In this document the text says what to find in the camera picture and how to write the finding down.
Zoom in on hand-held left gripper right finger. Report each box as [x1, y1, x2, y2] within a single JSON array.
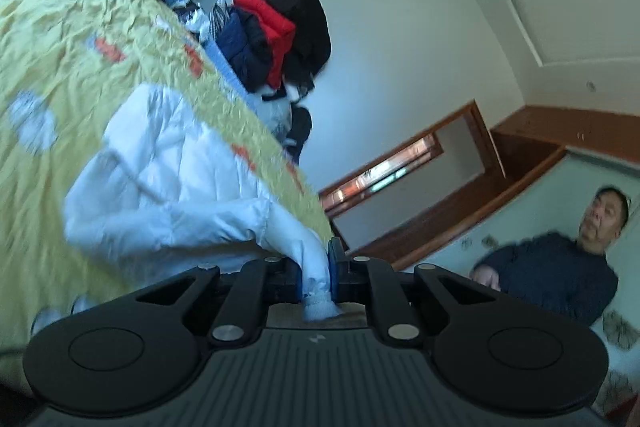
[[327, 237, 502, 349]]

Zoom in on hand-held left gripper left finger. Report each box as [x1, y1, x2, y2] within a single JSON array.
[[120, 257, 305, 349]]

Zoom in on white down jacket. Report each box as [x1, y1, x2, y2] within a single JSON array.
[[62, 82, 344, 324]]

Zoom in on black backpack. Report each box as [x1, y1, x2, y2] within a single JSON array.
[[284, 107, 314, 163]]

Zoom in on clear plastic bag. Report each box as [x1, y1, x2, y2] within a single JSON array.
[[259, 94, 296, 143]]

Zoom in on navy down jacket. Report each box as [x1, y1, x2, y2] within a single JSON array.
[[217, 9, 274, 93]]

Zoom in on black jacket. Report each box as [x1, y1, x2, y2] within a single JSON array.
[[257, 0, 334, 100]]

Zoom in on red down jacket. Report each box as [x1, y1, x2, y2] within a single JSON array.
[[232, 0, 297, 90]]

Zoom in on checkered cloth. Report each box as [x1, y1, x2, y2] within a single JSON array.
[[207, 0, 231, 43]]

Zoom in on white and black plastic bag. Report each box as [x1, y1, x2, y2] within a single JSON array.
[[182, 7, 209, 33]]

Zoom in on floral patterned cloth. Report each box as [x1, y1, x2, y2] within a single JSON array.
[[592, 307, 640, 423]]

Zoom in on yellow carrot print quilt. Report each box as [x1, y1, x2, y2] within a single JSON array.
[[0, 0, 334, 389]]

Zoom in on narrow wooden door frame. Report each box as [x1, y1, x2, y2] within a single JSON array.
[[317, 131, 445, 218]]

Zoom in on wide wooden door frame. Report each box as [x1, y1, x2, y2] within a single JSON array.
[[330, 99, 640, 273]]

